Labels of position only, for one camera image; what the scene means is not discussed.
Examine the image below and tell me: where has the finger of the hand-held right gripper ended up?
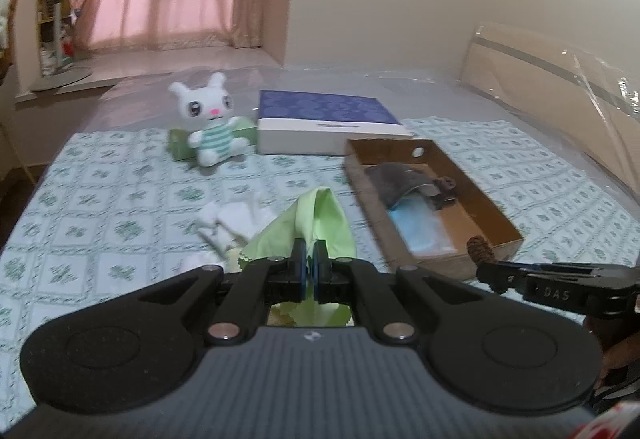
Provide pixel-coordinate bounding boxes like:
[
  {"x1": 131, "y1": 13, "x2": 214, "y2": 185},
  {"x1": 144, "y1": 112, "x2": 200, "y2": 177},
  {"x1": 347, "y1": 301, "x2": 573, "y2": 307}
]
[{"x1": 476, "y1": 262, "x2": 526, "y2": 292}]

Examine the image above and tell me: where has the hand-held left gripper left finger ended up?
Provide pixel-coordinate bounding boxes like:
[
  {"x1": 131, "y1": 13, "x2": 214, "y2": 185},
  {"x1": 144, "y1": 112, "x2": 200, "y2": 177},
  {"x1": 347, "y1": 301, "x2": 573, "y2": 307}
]
[{"x1": 127, "y1": 240, "x2": 308, "y2": 345}]

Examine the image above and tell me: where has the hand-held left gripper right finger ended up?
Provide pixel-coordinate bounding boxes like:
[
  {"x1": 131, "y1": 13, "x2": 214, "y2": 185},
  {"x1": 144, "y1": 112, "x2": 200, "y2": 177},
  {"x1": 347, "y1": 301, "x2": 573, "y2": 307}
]
[{"x1": 316, "y1": 241, "x2": 501, "y2": 345}]

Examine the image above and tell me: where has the brown velvet scrunchie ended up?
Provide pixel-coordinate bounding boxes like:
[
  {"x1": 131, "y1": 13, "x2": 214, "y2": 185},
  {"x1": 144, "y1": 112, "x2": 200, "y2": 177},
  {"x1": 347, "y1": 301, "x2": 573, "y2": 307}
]
[{"x1": 466, "y1": 235, "x2": 497, "y2": 264}]

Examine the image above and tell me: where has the green cloth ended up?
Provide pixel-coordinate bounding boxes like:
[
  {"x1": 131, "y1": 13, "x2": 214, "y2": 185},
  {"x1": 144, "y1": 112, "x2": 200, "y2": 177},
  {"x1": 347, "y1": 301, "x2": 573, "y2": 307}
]
[{"x1": 242, "y1": 188, "x2": 358, "y2": 327}]

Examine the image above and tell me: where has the brown cardboard box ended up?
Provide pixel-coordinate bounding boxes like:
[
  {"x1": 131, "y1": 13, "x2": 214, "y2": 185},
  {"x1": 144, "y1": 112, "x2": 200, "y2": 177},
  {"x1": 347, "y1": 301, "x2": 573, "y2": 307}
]
[{"x1": 343, "y1": 138, "x2": 525, "y2": 281}]

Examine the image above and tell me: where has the blue face mask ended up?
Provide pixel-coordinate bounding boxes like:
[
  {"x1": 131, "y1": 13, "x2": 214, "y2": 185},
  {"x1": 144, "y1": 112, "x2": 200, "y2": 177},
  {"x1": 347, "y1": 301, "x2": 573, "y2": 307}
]
[{"x1": 387, "y1": 196, "x2": 458, "y2": 260}]

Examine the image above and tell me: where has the dark brown hair tie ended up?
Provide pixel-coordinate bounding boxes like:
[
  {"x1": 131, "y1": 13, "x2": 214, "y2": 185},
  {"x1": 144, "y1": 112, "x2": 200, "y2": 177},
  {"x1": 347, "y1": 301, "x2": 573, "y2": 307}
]
[{"x1": 427, "y1": 176, "x2": 458, "y2": 211}]

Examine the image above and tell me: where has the grey fabric pouch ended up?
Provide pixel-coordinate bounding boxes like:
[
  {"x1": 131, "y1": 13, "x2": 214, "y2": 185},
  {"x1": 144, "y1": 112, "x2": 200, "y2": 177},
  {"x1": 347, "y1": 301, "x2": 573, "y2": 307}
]
[{"x1": 364, "y1": 162, "x2": 441, "y2": 207}]

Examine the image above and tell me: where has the person's right hand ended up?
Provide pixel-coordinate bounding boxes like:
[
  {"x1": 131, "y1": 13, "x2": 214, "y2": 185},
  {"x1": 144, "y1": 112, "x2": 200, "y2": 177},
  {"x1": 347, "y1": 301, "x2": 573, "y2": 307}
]
[{"x1": 600, "y1": 334, "x2": 640, "y2": 387}]

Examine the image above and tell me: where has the red and white patterned cloth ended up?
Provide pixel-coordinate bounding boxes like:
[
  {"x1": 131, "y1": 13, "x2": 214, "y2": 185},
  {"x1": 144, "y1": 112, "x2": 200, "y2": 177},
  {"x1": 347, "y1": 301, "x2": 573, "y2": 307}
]
[{"x1": 575, "y1": 399, "x2": 640, "y2": 439}]

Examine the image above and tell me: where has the purple and white box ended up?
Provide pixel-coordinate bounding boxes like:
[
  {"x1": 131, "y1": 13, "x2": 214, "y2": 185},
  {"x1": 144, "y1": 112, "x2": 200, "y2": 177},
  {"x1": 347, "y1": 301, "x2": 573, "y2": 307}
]
[{"x1": 256, "y1": 90, "x2": 416, "y2": 155}]

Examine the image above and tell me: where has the green cardboard box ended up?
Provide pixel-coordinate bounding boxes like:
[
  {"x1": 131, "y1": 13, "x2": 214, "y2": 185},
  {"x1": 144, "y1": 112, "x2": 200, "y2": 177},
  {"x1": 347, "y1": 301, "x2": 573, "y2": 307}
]
[{"x1": 168, "y1": 116, "x2": 258, "y2": 162}]

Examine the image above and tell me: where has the green floral tablecloth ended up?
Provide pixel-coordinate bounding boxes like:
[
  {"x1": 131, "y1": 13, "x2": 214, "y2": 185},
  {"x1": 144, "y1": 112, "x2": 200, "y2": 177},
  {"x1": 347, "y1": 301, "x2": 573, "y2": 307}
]
[{"x1": 0, "y1": 116, "x2": 640, "y2": 415}]

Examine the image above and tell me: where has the white plush bunny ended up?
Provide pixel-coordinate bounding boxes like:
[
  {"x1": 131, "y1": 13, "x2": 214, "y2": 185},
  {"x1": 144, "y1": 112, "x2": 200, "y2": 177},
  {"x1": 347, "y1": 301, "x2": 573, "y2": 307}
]
[{"x1": 167, "y1": 72, "x2": 250, "y2": 167}]

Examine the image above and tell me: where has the clear plastic sheet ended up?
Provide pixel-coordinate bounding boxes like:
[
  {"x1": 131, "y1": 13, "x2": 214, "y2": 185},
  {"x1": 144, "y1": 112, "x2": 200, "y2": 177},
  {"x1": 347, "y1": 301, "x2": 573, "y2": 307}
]
[{"x1": 75, "y1": 64, "x2": 640, "y2": 200}]

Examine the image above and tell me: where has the beige bed headboard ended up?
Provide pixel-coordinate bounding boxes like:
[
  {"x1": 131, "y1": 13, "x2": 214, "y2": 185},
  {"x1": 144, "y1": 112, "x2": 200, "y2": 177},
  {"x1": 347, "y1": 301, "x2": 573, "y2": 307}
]
[{"x1": 460, "y1": 22, "x2": 640, "y2": 190}]

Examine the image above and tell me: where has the standing fan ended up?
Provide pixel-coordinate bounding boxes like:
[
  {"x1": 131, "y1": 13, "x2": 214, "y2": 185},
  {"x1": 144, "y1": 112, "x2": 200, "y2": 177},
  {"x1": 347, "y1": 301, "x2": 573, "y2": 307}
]
[{"x1": 31, "y1": 0, "x2": 146, "y2": 92}]

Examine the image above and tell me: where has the red and white figurine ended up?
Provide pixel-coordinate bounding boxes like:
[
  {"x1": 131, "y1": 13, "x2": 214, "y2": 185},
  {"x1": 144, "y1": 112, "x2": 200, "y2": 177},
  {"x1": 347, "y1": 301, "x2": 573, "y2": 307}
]
[{"x1": 61, "y1": 16, "x2": 77, "y2": 60}]

